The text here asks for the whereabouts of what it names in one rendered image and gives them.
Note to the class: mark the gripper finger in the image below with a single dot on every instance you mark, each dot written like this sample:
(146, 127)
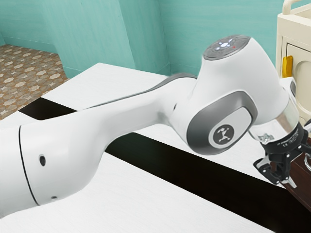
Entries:
(265, 171)
(283, 170)

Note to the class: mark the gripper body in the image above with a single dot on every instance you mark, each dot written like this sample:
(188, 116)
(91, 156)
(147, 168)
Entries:
(288, 143)

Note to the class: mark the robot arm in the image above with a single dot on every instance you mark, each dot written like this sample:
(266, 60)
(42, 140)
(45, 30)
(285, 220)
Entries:
(136, 116)

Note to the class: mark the cream box with lid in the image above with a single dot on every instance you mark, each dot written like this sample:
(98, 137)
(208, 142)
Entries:
(291, 31)

